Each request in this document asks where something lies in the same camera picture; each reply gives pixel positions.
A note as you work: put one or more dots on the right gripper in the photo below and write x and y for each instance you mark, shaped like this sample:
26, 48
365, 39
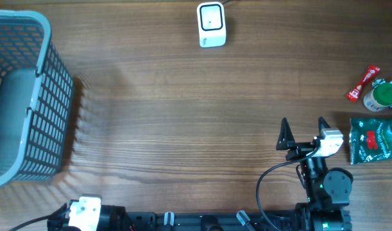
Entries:
286, 139

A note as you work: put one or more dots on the red coffee stick sachet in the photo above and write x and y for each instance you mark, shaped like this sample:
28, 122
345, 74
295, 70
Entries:
370, 73

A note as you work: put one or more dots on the green 3M glove package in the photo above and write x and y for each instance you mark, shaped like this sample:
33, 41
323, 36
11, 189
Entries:
370, 140

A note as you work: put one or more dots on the green lid jar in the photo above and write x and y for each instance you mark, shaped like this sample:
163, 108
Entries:
379, 98

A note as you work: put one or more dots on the teal wet wipes pack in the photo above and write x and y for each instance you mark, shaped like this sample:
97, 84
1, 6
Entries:
377, 82

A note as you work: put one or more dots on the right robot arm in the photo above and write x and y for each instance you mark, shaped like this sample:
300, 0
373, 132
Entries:
327, 190

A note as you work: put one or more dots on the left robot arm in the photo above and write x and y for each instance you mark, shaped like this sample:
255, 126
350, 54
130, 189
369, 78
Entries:
111, 218

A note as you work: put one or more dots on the white barcode scanner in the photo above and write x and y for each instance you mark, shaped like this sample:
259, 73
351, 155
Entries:
211, 24

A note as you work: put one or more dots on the grey plastic mesh basket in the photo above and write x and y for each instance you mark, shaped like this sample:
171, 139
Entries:
36, 92

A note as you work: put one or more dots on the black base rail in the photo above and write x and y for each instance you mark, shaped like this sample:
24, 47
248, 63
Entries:
281, 219

